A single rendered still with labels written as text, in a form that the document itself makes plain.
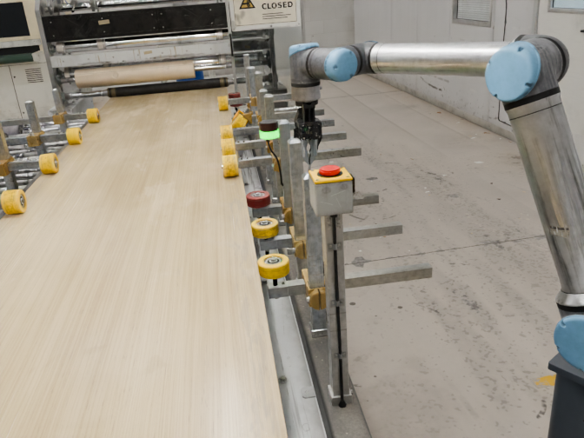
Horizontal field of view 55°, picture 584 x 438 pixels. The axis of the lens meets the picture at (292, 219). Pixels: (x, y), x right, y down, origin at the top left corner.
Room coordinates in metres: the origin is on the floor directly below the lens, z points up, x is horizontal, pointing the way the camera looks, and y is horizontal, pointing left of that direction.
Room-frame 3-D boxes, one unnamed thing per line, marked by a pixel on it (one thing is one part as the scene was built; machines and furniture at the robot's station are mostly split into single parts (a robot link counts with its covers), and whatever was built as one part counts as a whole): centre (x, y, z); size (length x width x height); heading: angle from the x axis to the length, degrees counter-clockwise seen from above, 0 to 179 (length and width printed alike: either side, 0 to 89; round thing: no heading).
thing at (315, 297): (1.28, -0.05, 0.82); 0.14 x 0.06 x 0.05; 6
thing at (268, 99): (2.25, 0.06, 0.91); 0.04 x 0.04 x 0.48; 6
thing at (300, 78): (1.76, -0.08, 1.32); 0.10 x 0.09 x 0.12; 40
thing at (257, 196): (1.78, 0.11, 0.85); 0.08 x 0.08 x 0.11
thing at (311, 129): (1.76, -0.07, 1.15); 0.09 x 0.08 x 0.12; 6
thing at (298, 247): (1.53, -0.02, 0.84); 0.14 x 0.06 x 0.05; 6
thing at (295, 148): (1.50, -0.02, 0.92); 0.04 x 0.04 x 0.48; 6
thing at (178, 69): (4.04, 0.79, 1.05); 1.43 x 0.12 x 0.12; 96
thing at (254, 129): (2.55, 0.02, 0.95); 0.50 x 0.04 x 0.04; 96
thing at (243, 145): (2.30, 0.00, 0.95); 0.50 x 0.04 x 0.04; 96
